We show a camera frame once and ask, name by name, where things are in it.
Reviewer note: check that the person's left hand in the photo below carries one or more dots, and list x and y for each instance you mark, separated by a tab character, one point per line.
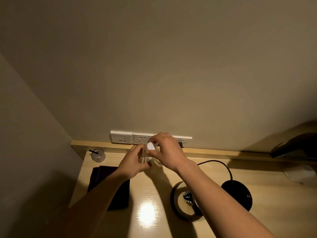
130	164

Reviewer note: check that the person's right hand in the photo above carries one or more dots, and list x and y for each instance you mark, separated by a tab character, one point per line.
170	156

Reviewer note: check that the person's right thumb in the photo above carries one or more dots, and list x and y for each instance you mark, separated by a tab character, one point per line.
154	139

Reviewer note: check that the person's left thumb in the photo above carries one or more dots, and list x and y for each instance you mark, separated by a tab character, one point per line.
145	166

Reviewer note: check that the clear glass bottle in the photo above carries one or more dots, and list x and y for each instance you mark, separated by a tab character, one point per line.
146	158

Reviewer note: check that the white bottle cap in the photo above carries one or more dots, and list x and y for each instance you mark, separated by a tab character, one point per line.
150	146

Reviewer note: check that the person's left forearm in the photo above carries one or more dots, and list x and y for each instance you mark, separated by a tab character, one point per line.
84	208

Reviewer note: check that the person's right forearm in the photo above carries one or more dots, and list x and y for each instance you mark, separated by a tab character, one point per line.
220	203

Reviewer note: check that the black power plug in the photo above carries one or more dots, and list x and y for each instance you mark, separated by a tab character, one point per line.
181	144

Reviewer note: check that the dark purple cloth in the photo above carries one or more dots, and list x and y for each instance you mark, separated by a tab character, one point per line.
118	195

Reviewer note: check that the clear plastic cup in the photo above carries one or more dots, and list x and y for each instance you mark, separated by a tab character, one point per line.
99	156

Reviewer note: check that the black drinking straw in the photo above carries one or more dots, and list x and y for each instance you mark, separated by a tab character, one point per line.
93	152

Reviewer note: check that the black round kettle base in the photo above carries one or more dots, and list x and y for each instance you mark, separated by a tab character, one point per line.
239	194

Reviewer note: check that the black flat screen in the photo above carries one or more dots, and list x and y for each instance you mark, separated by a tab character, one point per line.
297	146

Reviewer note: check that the white wall power socket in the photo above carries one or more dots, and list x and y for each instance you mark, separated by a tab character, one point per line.
140	139
184	140

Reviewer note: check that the white wall socket with ports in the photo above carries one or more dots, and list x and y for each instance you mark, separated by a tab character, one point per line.
120	137

